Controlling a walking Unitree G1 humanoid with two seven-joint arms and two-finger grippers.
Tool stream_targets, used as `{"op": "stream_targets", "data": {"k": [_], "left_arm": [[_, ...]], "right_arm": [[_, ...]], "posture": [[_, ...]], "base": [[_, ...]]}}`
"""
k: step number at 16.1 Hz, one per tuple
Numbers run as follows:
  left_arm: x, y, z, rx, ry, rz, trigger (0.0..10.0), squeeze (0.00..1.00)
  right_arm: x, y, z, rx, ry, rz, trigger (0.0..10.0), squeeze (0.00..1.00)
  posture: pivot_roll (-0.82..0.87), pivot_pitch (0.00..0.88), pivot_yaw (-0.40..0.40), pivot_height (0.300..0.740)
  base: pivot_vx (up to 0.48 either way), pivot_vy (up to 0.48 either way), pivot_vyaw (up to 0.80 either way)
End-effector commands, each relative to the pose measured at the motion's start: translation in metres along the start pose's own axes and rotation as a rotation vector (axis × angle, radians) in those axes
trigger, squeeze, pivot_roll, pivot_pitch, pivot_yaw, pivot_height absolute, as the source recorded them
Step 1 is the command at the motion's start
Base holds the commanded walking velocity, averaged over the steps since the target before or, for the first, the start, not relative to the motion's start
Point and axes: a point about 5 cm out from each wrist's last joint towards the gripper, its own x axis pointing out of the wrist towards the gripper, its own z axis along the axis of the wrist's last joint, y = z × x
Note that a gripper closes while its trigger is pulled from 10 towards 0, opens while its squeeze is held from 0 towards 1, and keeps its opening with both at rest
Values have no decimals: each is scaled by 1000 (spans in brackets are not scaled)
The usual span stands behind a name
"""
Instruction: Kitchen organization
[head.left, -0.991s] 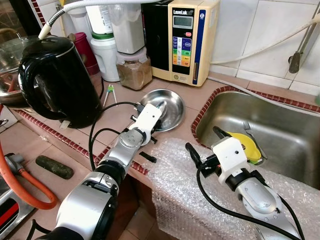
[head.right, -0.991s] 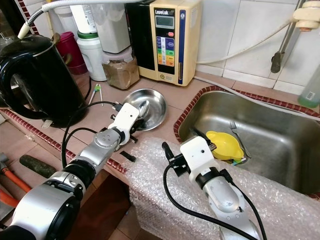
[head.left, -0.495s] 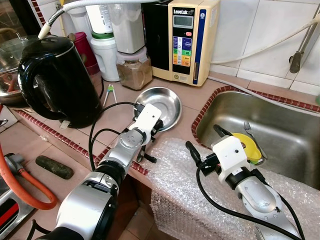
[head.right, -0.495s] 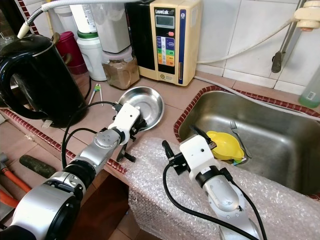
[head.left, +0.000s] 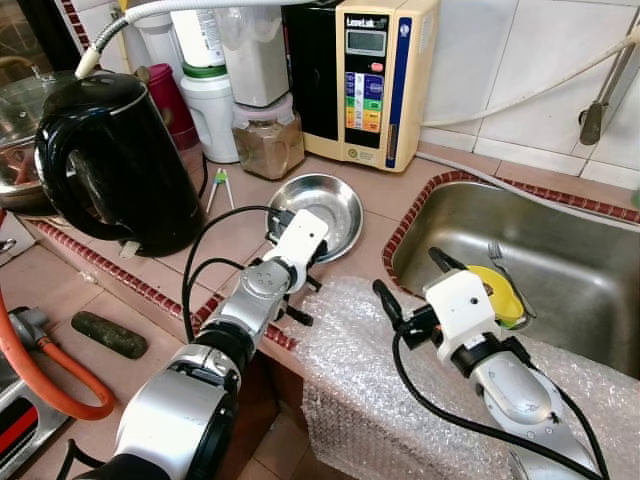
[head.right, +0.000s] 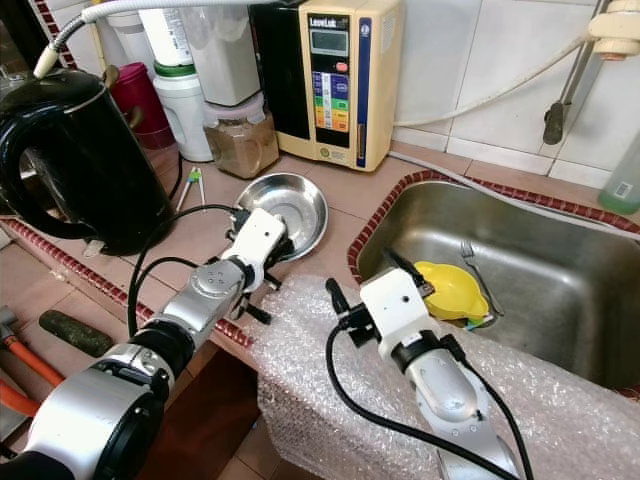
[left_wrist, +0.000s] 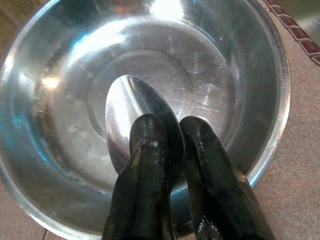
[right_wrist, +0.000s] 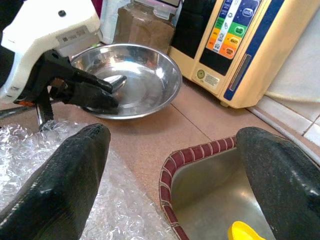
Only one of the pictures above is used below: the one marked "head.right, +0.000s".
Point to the shallow steel bowl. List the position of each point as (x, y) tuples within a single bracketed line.
[(298, 205)]

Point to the yellow plastic bowl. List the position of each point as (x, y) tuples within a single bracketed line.
[(455, 290)]

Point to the steel fork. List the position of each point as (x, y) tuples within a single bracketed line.
[(468, 252)]

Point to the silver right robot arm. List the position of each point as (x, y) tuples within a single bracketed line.
[(460, 410)]

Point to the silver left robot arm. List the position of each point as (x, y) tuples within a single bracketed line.
[(100, 425)]

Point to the jar of brown powder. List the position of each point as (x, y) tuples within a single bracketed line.
[(242, 148)]

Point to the white jar with green lid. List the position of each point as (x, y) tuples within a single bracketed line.
[(182, 118)]

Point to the thin grey tube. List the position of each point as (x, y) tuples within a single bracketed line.
[(490, 190)]

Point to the stainless steel sink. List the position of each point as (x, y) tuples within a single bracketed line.
[(550, 270)]

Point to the magenta plastic cup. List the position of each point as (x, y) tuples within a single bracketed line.
[(138, 105)]

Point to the cream water ionizer machine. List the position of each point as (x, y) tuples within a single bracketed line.
[(330, 90)]

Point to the black electric kettle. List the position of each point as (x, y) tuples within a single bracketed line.
[(85, 165)]

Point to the translucent white plastic container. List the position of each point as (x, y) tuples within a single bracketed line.
[(226, 55)]

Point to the white labelled bottle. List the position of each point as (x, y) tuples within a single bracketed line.
[(170, 38)]

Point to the dark green whetstone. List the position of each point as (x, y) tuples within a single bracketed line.
[(77, 333)]

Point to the grey metal tap lever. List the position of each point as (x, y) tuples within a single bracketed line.
[(555, 122)]

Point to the green translucent bottle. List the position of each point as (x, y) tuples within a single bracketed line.
[(622, 180)]

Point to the cream faucet filter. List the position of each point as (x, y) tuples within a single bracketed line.
[(615, 35)]

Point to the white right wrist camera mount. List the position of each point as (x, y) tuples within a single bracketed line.
[(398, 310)]

